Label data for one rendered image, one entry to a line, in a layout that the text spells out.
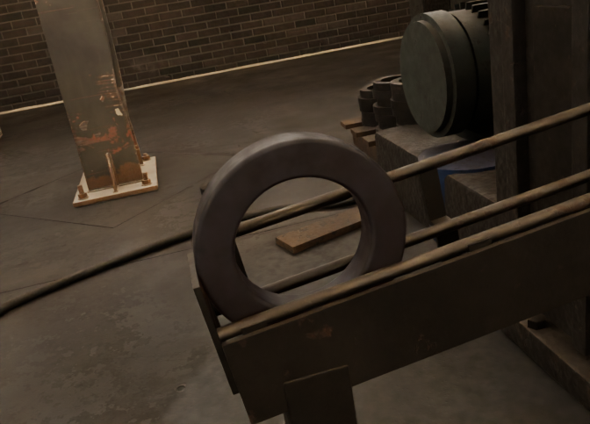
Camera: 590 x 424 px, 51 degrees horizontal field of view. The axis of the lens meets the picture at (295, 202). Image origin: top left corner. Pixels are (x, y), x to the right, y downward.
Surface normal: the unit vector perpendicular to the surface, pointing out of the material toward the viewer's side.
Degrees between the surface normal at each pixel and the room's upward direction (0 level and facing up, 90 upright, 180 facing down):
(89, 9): 91
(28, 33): 90
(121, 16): 90
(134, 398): 0
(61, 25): 90
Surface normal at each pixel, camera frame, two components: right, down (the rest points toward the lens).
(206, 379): -0.15, -0.93
